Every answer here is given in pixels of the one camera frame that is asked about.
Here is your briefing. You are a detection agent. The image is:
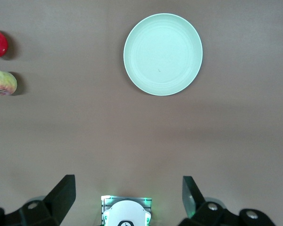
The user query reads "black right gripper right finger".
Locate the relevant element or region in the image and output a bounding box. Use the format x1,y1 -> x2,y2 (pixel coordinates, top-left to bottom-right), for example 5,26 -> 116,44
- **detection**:
179,176 -> 279,226

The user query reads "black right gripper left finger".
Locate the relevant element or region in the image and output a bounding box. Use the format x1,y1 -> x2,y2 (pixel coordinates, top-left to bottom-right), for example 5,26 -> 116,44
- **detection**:
0,174 -> 76,226

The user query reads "yellow red apple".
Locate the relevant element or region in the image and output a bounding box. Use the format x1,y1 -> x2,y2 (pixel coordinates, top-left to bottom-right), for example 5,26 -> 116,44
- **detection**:
0,69 -> 18,96

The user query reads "brown table cover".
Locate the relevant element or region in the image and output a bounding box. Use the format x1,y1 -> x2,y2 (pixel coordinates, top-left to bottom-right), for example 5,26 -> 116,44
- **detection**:
0,0 -> 283,226

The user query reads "light green plate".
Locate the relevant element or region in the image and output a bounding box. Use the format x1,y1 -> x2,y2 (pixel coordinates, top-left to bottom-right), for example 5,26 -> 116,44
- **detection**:
123,13 -> 203,97

